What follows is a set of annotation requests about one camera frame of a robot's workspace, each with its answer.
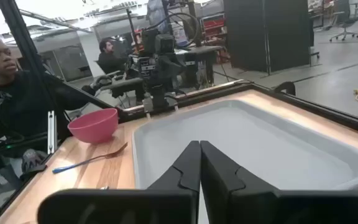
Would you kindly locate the black aluminium frame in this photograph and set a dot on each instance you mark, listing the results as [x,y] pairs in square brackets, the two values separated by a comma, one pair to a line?
[26,46]

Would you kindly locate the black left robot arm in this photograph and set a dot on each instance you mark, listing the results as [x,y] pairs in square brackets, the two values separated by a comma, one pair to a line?
[158,77]

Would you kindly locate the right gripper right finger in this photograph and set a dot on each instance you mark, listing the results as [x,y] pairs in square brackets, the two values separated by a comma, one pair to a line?
[228,199]

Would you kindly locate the black table border rail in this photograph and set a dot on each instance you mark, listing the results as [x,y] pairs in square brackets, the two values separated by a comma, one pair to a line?
[322,109]

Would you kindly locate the pink plastic bowl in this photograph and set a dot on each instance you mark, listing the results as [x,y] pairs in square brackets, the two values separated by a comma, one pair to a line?
[93,127]

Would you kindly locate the black table clamp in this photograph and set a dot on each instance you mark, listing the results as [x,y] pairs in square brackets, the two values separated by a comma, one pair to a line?
[286,87]

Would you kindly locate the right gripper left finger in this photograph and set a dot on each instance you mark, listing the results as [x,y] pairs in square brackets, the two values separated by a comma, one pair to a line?
[172,205]

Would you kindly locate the person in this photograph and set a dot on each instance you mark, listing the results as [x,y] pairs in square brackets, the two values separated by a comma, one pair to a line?
[26,102]
[109,62]

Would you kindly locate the red shelf cart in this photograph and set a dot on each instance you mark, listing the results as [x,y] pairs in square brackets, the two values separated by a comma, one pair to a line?
[214,25]

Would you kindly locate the silver aluminium bracket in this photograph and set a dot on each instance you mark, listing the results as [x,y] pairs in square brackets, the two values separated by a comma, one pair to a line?
[52,132]

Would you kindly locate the office chair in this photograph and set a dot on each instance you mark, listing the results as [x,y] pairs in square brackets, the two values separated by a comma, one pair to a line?
[345,29]

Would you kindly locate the black room partition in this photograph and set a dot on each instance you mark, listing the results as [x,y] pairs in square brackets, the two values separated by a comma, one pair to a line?
[266,34]

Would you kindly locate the person's hand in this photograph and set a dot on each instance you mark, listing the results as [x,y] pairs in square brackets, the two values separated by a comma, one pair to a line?
[33,160]

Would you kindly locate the grey plastic tray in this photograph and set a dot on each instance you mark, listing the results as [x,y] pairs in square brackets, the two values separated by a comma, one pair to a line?
[244,140]

